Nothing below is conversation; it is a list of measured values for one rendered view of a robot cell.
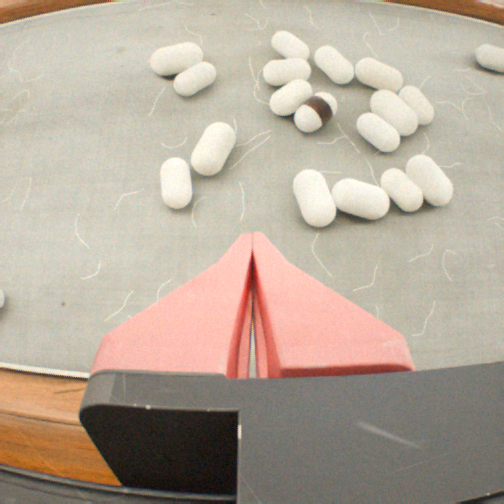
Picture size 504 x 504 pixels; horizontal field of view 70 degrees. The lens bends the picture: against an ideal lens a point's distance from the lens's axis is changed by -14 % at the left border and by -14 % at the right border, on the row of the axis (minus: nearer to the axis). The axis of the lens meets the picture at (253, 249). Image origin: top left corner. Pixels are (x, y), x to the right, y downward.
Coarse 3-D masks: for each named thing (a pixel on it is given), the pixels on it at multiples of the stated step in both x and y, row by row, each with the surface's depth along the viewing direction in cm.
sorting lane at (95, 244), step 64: (128, 0) 30; (192, 0) 30; (256, 0) 30; (320, 0) 30; (0, 64) 28; (64, 64) 28; (128, 64) 28; (256, 64) 28; (448, 64) 28; (0, 128) 27; (64, 128) 27; (128, 128) 27; (192, 128) 26; (256, 128) 27; (320, 128) 27; (448, 128) 27; (0, 192) 25; (64, 192) 25; (128, 192) 25; (192, 192) 25; (256, 192) 25; (0, 256) 24; (64, 256) 24; (128, 256) 24; (192, 256) 24; (320, 256) 24; (384, 256) 24; (448, 256) 24; (0, 320) 23; (64, 320) 23; (384, 320) 24; (448, 320) 23
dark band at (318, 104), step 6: (312, 96) 25; (318, 96) 25; (306, 102) 25; (312, 102) 25; (318, 102) 25; (324, 102) 25; (312, 108) 25; (318, 108) 25; (324, 108) 25; (330, 108) 25; (318, 114) 25; (324, 114) 25; (330, 114) 25; (324, 120) 25
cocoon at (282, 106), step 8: (296, 80) 26; (304, 80) 26; (288, 88) 25; (296, 88) 25; (304, 88) 25; (272, 96) 26; (280, 96) 25; (288, 96) 25; (296, 96) 25; (304, 96) 25; (272, 104) 26; (280, 104) 25; (288, 104) 25; (296, 104) 25; (280, 112) 26; (288, 112) 26
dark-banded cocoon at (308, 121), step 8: (320, 96) 25; (328, 96) 25; (336, 104) 25; (296, 112) 25; (304, 112) 25; (312, 112) 25; (296, 120) 25; (304, 120) 25; (312, 120) 25; (320, 120) 25; (304, 128) 25; (312, 128) 25
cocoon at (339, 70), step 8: (320, 48) 26; (328, 48) 26; (320, 56) 26; (328, 56) 26; (336, 56) 26; (320, 64) 27; (328, 64) 26; (336, 64) 26; (344, 64) 26; (328, 72) 26; (336, 72) 26; (344, 72) 26; (352, 72) 26; (336, 80) 26; (344, 80) 26
